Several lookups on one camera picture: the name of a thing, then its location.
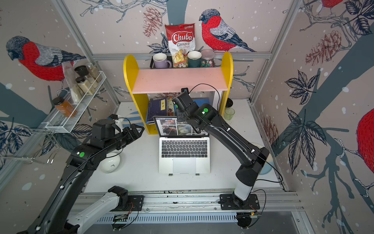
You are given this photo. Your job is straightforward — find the red Chuba chips bag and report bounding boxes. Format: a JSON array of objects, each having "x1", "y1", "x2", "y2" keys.
[{"x1": 165, "y1": 23, "x2": 196, "y2": 68}]

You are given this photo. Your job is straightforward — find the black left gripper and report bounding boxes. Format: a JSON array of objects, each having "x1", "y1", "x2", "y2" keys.
[{"x1": 105, "y1": 122, "x2": 145, "y2": 154}]

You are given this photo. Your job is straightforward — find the white wire spice rack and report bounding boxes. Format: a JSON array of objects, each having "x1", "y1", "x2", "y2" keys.
[{"x1": 45, "y1": 71, "x2": 107, "y2": 133}]

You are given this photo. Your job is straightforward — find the blue striped round plate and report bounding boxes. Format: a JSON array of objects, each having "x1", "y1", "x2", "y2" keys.
[{"x1": 122, "y1": 111, "x2": 144, "y2": 128}]

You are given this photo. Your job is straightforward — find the silver laptop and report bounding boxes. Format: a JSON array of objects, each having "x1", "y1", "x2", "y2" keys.
[{"x1": 154, "y1": 116, "x2": 210, "y2": 175}]

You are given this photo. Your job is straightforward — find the black lid spice jar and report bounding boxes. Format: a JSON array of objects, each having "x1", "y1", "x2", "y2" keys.
[
  {"x1": 74, "y1": 65, "x2": 98, "y2": 89},
  {"x1": 76, "y1": 77, "x2": 94, "y2": 96}
]

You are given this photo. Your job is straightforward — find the dark blue book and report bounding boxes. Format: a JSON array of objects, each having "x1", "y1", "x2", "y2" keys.
[{"x1": 146, "y1": 97, "x2": 168, "y2": 125}]

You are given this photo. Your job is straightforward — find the white ceramic bowl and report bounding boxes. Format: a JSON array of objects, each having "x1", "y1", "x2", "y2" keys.
[{"x1": 98, "y1": 152, "x2": 120, "y2": 173}]

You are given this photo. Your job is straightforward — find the cream and blue plate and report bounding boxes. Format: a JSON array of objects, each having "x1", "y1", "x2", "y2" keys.
[{"x1": 260, "y1": 154, "x2": 274, "y2": 175}]

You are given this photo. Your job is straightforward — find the yellow wooden shelf unit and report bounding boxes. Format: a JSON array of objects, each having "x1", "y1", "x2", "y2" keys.
[{"x1": 123, "y1": 52, "x2": 233, "y2": 135}]

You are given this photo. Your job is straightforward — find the green drinking glass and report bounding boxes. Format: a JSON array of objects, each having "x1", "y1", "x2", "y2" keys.
[{"x1": 224, "y1": 107, "x2": 235, "y2": 121}]

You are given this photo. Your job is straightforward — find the orange spice jar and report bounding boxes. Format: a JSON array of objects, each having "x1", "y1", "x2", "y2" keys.
[{"x1": 52, "y1": 97, "x2": 77, "y2": 118}]

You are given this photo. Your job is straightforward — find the dark green mug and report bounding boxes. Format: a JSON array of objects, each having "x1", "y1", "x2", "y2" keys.
[{"x1": 188, "y1": 51, "x2": 202, "y2": 68}]

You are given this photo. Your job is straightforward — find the silver folding laptop stand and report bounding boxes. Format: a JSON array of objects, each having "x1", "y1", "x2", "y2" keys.
[{"x1": 168, "y1": 173, "x2": 200, "y2": 176}]

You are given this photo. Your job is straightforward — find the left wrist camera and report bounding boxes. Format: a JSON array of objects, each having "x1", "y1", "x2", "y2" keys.
[{"x1": 108, "y1": 114, "x2": 123, "y2": 134}]

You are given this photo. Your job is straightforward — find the black tray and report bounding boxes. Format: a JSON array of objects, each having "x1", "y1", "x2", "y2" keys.
[{"x1": 150, "y1": 56, "x2": 216, "y2": 69}]

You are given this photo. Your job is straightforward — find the lilac mug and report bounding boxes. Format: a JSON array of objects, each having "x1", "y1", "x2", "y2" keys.
[{"x1": 153, "y1": 53, "x2": 172, "y2": 69}]

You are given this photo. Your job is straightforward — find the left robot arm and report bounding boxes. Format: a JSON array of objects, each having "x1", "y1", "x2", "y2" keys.
[{"x1": 24, "y1": 118, "x2": 145, "y2": 234}]

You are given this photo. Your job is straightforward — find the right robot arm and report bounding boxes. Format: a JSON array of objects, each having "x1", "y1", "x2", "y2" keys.
[{"x1": 172, "y1": 92, "x2": 269, "y2": 201}]

